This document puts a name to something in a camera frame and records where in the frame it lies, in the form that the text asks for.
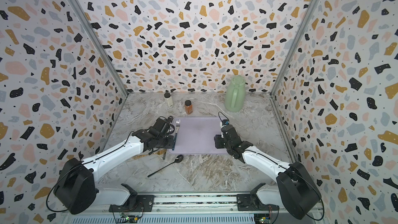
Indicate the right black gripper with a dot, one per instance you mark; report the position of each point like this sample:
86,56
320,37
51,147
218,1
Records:
218,138

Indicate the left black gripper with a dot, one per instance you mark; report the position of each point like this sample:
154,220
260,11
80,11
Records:
171,138

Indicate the lavender plastic tray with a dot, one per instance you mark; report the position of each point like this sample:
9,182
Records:
195,136

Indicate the gold ornate fork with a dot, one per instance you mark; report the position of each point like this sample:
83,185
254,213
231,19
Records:
157,152

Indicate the green handle fork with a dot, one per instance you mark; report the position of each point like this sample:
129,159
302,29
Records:
177,126

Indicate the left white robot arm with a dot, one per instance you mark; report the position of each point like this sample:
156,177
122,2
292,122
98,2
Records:
77,187

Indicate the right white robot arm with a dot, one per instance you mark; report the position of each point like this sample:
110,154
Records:
295,190

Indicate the green plastic pitcher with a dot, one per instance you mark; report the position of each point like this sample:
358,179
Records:
236,94

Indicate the white spice bottle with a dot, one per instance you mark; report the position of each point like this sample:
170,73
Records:
168,99

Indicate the orange spice bottle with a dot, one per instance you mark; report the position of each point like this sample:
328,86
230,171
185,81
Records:
188,107

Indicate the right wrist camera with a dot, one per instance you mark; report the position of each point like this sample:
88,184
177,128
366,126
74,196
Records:
224,122

